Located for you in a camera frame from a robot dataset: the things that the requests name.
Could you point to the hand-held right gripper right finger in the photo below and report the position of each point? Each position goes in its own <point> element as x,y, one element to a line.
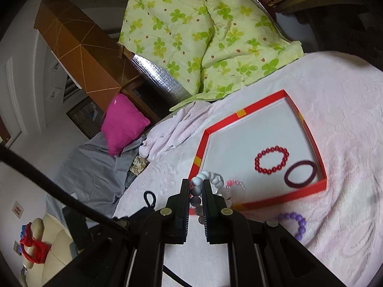
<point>207,209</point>

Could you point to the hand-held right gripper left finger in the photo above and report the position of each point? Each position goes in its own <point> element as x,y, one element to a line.
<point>185,209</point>

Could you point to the red shallow cardboard box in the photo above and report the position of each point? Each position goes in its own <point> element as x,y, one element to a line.
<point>239,143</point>

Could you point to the dark red bangle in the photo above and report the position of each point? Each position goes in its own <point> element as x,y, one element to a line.
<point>287,179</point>

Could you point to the small patterned pouch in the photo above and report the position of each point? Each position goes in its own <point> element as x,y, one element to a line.
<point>139,165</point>

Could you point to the grey blanket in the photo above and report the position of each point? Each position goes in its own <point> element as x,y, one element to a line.
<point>89,173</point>

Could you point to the magenta pillow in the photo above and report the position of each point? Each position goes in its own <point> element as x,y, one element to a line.
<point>122,122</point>

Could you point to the dark object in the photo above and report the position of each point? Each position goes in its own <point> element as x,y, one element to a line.
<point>74,230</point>

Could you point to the cream sofa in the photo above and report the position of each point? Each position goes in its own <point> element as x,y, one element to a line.
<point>56,245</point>

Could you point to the silver foil mat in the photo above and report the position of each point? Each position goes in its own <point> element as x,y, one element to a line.
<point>161,77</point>

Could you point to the pale pink fleece blanket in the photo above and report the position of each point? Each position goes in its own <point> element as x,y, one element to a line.
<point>344,125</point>

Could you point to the green clover print quilt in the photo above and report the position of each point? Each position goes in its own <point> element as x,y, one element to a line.
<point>179,36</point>

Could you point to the wooden headboard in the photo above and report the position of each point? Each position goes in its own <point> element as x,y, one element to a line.
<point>77,41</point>

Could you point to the small wall picture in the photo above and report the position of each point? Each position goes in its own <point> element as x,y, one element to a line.
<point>18,209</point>

